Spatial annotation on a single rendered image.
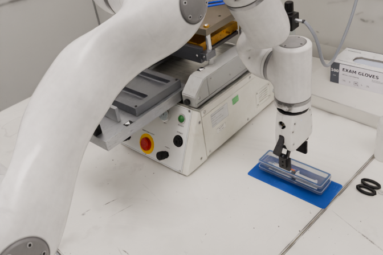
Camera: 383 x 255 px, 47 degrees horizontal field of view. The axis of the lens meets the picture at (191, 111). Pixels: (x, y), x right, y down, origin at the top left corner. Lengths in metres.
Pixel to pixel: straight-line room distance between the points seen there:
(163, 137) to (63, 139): 0.69
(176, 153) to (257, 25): 0.54
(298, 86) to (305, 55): 0.07
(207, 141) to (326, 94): 0.43
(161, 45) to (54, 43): 2.26
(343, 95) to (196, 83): 0.50
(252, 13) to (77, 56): 0.34
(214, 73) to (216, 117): 0.13
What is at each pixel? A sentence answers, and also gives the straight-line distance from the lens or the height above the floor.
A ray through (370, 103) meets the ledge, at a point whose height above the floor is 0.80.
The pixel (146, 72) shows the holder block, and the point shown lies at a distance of 1.25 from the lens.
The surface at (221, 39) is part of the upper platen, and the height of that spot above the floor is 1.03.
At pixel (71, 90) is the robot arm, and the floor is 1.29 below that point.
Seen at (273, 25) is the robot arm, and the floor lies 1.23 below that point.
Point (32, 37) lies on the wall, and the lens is 2.76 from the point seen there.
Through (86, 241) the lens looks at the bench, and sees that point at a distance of 1.15.
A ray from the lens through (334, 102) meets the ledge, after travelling 1.42.
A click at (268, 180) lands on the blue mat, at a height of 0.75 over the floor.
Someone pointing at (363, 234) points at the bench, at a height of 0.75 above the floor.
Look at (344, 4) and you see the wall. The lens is 1.66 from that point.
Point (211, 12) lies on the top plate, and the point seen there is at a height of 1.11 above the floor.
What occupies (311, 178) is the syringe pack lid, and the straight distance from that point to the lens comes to 1.14.
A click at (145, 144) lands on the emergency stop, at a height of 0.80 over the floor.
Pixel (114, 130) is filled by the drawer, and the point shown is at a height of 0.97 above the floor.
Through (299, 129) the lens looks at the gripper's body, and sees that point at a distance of 1.06.
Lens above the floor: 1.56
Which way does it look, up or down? 33 degrees down
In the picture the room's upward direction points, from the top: 9 degrees counter-clockwise
